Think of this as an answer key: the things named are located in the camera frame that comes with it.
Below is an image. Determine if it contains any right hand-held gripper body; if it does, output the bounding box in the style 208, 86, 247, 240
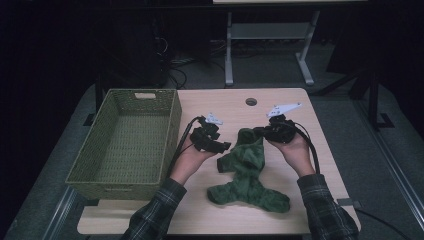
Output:
264, 102, 304, 145

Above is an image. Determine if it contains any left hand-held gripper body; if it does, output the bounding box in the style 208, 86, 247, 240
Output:
190, 112, 224, 153

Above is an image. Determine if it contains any dark green garment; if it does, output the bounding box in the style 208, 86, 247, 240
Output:
206, 127, 291, 214

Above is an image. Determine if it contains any green woven basket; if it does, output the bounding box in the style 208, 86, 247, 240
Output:
65, 88, 183, 201

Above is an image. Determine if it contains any person's right hand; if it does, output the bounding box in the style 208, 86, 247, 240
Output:
267, 132, 316, 179

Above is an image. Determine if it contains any person's left hand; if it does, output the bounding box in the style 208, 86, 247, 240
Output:
169, 133, 215, 186

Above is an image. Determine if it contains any grey tape strip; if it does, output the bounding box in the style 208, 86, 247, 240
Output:
336, 197, 362, 209

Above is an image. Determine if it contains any black metal stand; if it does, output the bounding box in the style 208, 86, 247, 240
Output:
309, 64, 396, 132

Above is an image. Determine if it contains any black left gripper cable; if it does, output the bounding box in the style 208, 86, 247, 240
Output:
165, 115, 205, 178

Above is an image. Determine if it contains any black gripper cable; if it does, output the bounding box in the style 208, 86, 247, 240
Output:
165, 115, 205, 178
292, 121, 413, 240

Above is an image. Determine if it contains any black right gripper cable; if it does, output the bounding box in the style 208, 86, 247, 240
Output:
292, 121, 413, 240

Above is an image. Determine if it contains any tangle of floor cables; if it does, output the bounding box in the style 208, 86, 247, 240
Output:
151, 34, 228, 90

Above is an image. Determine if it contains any grey metal desk frame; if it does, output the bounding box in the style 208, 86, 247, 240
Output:
212, 0, 368, 87

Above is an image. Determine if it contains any black metal post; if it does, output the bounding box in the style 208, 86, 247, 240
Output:
82, 75, 105, 127

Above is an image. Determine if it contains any metal floor rail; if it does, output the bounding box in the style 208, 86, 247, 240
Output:
352, 99, 424, 232
42, 185, 78, 240

